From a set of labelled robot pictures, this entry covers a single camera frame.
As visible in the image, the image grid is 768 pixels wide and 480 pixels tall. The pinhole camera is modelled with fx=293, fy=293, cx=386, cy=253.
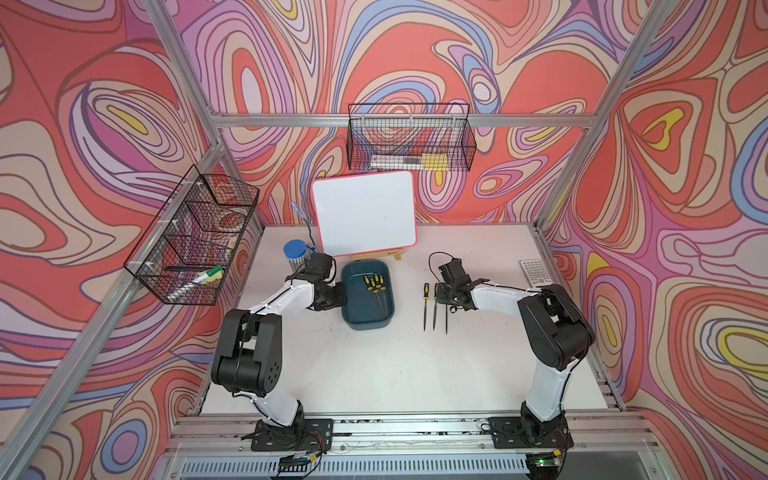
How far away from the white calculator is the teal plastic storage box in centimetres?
50

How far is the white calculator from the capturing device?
1.03m

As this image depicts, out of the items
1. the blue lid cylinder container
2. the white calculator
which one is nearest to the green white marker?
the blue lid cylinder container

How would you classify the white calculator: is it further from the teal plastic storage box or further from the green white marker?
the green white marker

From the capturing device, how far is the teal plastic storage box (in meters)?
0.94

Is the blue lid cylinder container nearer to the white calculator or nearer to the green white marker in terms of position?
the green white marker

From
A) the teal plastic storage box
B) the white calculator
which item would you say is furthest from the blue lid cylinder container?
the white calculator

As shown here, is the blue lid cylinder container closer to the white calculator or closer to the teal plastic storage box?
the teal plastic storage box
